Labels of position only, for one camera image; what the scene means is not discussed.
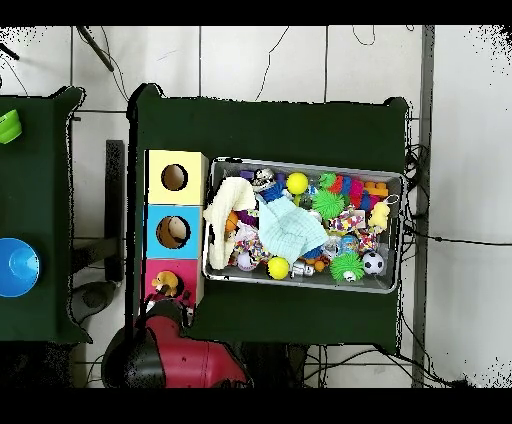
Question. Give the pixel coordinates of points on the cream knit cloth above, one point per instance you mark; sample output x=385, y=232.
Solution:
x=228, y=196

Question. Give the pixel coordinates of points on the light blue knit cloth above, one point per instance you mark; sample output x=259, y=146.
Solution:
x=288, y=232

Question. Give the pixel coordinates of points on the yellow sponge duck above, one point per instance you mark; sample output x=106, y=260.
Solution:
x=379, y=216

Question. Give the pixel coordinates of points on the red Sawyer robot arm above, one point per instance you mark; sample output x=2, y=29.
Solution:
x=192, y=360

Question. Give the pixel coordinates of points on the wooden box with three holes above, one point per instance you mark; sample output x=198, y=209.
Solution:
x=158, y=192

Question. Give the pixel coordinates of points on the clear mesh bin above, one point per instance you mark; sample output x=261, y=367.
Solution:
x=395, y=182

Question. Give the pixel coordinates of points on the orange toy basketball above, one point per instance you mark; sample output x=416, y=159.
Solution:
x=232, y=222

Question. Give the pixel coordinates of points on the yellow ball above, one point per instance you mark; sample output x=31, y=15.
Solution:
x=278, y=268
x=296, y=183

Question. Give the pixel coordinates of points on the plain green spiky ball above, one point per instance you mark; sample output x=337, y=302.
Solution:
x=328, y=204

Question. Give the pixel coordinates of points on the dark green table cloth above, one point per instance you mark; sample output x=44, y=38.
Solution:
x=272, y=128

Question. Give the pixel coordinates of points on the rainbow spiky caterpillar toy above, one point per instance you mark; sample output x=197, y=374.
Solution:
x=356, y=188

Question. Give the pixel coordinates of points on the green spiky eyed ball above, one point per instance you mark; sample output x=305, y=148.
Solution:
x=346, y=266

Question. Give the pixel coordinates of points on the small soccer ball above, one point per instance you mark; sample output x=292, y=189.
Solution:
x=373, y=263

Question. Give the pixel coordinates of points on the black upright panel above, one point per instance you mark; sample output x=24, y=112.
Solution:
x=115, y=200

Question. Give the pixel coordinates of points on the grey round base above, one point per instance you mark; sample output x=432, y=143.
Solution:
x=92, y=298

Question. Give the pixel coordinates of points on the green covered side table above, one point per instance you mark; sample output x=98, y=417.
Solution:
x=36, y=192

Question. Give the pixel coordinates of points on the black tripod leg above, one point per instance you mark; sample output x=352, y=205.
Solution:
x=10, y=52
x=96, y=48

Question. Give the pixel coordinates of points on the blue bowl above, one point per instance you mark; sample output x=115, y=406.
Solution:
x=18, y=268

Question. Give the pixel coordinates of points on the green cup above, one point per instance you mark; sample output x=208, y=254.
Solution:
x=8, y=128

